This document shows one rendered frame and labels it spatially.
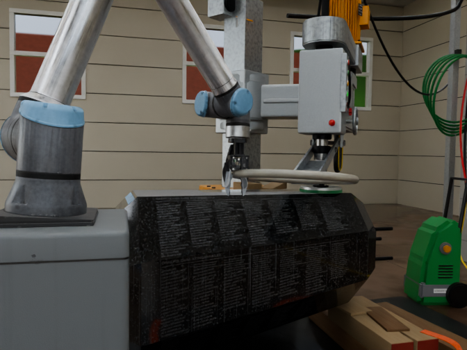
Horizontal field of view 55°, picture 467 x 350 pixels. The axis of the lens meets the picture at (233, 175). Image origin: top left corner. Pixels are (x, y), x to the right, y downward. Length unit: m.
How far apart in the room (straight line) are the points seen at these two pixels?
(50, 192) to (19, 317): 0.28
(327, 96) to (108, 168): 6.28
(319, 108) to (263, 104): 0.78
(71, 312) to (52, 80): 0.63
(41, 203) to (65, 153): 0.13
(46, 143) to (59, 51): 0.33
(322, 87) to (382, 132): 7.40
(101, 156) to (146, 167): 0.80
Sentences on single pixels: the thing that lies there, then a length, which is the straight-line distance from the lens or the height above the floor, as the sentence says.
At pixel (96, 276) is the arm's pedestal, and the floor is 0.75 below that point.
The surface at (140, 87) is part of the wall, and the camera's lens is 8.28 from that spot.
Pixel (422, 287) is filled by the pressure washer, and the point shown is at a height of 0.13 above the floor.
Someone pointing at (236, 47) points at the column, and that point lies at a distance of 3.11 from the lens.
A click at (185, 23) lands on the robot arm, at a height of 1.40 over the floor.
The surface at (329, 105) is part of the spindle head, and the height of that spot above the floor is 1.26.
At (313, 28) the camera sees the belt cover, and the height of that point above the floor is 1.64.
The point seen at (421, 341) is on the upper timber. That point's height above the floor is 0.21.
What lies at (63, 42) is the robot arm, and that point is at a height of 1.32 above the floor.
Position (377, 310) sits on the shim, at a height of 0.23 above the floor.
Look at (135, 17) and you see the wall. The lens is 8.53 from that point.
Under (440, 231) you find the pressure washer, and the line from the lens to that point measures 3.36.
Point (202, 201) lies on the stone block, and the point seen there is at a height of 0.80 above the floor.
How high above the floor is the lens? 1.03
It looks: 3 degrees down
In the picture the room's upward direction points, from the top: 1 degrees clockwise
